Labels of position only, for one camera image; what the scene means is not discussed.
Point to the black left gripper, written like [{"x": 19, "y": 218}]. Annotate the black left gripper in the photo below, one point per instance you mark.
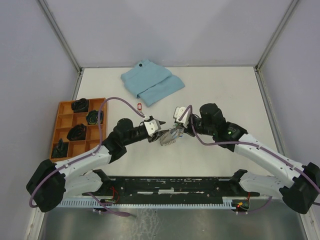
[{"x": 156, "y": 135}]

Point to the light blue cloth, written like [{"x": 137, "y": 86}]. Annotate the light blue cloth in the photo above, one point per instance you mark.
[{"x": 151, "y": 82}]

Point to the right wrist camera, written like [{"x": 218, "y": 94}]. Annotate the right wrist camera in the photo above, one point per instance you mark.
[{"x": 181, "y": 115}]

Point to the metal key organizer blue handle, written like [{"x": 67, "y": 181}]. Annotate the metal key organizer blue handle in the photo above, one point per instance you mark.
[{"x": 170, "y": 136}]

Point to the orange compartment tray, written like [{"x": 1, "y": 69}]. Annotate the orange compartment tray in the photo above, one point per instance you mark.
[{"x": 76, "y": 128}]

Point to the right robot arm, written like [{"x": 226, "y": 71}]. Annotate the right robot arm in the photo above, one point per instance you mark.
[{"x": 297, "y": 184}]

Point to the white cable duct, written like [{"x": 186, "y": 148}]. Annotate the white cable duct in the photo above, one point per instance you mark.
[{"x": 89, "y": 202}]

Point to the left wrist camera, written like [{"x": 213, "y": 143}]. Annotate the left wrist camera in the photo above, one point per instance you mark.
[{"x": 152, "y": 126}]

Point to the red tag key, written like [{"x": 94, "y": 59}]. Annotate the red tag key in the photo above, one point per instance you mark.
[{"x": 139, "y": 107}]

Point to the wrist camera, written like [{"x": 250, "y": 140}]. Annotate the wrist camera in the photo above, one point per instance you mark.
[
  {"x": 181, "y": 115},
  {"x": 152, "y": 126}
]

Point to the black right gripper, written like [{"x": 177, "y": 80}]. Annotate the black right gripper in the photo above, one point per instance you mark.
[{"x": 187, "y": 130}]

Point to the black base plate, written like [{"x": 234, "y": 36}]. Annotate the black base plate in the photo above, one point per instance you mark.
[{"x": 171, "y": 190}]

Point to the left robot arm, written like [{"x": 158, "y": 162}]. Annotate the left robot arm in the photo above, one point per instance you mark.
[{"x": 52, "y": 182}]

